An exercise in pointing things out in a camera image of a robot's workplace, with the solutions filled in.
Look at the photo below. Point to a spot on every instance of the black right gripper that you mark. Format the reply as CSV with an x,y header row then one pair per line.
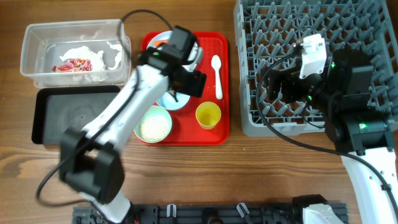
x,y
290,79

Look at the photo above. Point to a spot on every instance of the red serving tray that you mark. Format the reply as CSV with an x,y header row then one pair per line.
x,y
186,130

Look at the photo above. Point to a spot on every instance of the white rice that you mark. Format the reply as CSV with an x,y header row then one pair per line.
x,y
154,128

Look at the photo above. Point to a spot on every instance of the orange carrot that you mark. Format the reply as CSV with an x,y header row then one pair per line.
x,y
158,43

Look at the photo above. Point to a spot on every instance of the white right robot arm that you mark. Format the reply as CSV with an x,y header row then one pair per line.
x,y
360,133

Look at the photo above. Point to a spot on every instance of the white plastic spoon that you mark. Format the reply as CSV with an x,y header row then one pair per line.
x,y
216,65

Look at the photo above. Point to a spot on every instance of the clear plastic waste bin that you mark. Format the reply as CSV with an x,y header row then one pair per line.
x,y
44,44

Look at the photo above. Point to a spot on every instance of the yellow plastic cup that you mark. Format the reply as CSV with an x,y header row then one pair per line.
x,y
208,115

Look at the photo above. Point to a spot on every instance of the light blue bowl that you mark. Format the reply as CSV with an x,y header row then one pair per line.
x,y
168,102

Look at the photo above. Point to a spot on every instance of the grey dishwasher rack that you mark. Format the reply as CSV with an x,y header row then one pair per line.
x,y
267,30

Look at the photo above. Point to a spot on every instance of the white tissue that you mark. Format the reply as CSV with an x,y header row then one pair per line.
x,y
97,62

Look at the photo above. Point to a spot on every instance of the red patterned snack wrapper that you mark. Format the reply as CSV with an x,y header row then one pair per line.
x,y
74,65

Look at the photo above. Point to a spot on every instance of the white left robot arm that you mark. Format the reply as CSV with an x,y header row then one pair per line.
x,y
90,159

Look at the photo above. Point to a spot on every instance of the black food waste tray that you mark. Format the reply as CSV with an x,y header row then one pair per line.
x,y
57,109

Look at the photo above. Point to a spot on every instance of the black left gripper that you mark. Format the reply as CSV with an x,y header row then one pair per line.
x,y
197,86

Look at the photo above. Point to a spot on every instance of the mint green bowl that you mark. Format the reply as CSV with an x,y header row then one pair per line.
x,y
154,110

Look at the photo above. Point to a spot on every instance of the light blue round plate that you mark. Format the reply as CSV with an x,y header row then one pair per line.
x,y
195,56

